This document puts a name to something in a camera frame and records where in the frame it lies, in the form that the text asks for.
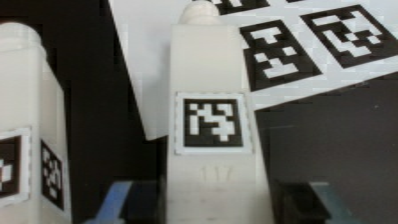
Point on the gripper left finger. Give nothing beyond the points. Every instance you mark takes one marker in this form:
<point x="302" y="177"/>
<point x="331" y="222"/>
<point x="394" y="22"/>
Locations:
<point x="130" y="204"/>

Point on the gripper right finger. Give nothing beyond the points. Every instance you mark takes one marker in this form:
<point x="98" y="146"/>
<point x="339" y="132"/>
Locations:
<point x="307" y="204"/>

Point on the white desk leg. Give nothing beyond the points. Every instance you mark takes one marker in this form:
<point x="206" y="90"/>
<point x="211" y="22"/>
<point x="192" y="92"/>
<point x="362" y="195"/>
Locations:
<point x="34" y="175"/>
<point x="217" y="192"/>

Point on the fiducial marker base plate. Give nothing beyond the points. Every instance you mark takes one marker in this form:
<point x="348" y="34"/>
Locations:
<point x="284" y="48"/>

